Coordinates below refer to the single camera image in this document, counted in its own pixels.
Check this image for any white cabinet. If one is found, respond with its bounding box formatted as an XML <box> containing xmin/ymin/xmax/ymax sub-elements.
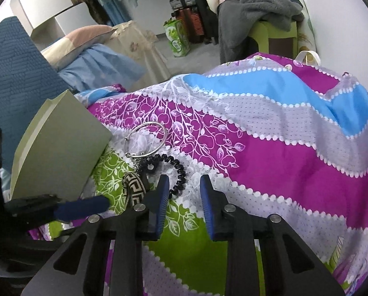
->
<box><xmin>9</xmin><ymin>0</ymin><xmax>89</xmax><ymax>43</ymax></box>

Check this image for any green plastic stool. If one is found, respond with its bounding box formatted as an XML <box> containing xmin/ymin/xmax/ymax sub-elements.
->
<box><xmin>249</xmin><ymin>20</ymin><xmax>298</xmax><ymax>60</ymax></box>

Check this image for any black suitcase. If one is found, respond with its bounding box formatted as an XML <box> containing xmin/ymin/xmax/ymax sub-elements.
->
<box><xmin>192</xmin><ymin>0</ymin><xmax>220</xmax><ymax>46</ymax></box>

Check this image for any beige lace cloth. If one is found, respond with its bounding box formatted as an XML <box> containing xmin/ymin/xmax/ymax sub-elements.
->
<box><xmin>105</xmin><ymin>21</ymin><xmax>173</xmax><ymax>83</ymax></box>

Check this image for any red ribbed suitcase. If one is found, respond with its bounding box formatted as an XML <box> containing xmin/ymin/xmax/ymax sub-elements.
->
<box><xmin>174</xmin><ymin>6</ymin><xmax>205</xmax><ymax>44</ymax></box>

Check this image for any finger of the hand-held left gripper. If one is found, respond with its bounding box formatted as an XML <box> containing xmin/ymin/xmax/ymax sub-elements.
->
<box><xmin>4</xmin><ymin>194</ymin><xmax>111</xmax><ymax>224</ymax></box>

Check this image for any green shopping bag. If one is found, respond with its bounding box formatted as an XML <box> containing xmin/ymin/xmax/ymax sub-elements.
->
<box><xmin>163</xmin><ymin>18</ymin><xmax>191</xmax><ymax>58</ymax></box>

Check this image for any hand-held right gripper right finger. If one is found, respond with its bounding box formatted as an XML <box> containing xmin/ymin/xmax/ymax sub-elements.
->
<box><xmin>199</xmin><ymin>174</ymin><xmax>346</xmax><ymax>296</ymax></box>

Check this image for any white bag handle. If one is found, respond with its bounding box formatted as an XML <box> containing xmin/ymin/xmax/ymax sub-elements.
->
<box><xmin>295</xmin><ymin>50</ymin><xmax>322</xmax><ymax>67</ymax></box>

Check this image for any black gold patterned hair tie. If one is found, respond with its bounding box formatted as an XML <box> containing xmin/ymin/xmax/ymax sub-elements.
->
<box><xmin>121</xmin><ymin>172</ymin><xmax>149</xmax><ymax>208</ymax></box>

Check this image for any light blue bed sheet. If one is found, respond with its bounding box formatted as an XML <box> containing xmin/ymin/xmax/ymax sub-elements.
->
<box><xmin>57</xmin><ymin>43</ymin><xmax>148</xmax><ymax>93</ymax></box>

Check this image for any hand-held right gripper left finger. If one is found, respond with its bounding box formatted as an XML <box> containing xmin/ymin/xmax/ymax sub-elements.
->
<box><xmin>20</xmin><ymin>174</ymin><xmax>171</xmax><ymax>296</ymax></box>

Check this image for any black spiral hair tie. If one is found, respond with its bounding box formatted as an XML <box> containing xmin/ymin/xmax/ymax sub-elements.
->
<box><xmin>135</xmin><ymin>154</ymin><xmax>186</xmax><ymax>200</ymax></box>

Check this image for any teal cloth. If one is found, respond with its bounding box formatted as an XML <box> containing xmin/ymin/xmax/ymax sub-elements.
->
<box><xmin>99</xmin><ymin>0</ymin><xmax>146</xmax><ymax>26</ymax></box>

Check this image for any floral printed board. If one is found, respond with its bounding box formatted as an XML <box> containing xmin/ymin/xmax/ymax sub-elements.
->
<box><xmin>283</xmin><ymin>0</ymin><xmax>319</xmax><ymax>63</ymax></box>

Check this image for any striped floral blanket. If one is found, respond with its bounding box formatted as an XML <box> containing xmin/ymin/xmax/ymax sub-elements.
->
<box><xmin>26</xmin><ymin>52</ymin><xmax>368</xmax><ymax>296</ymax></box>

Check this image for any silver bangle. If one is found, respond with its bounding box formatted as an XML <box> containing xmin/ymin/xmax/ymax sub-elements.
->
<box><xmin>124</xmin><ymin>122</ymin><xmax>169</xmax><ymax>158</ymax></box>

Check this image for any pink beige pillow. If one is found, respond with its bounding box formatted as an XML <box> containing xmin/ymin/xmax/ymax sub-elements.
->
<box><xmin>40</xmin><ymin>25</ymin><xmax>118</xmax><ymax>69</ymax></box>

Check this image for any grey fleece garment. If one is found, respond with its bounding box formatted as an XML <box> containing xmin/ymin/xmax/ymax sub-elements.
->
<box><xmin>218</xmin><ymin>0</ymin><xmax>305</xmax><ymax>66</ymax></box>

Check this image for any olive green cardboard box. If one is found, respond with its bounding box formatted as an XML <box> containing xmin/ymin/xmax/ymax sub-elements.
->
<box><xmin>9</xmin><ymin>89</ymin><xmax>113</xmax><ymax>203</ymax></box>

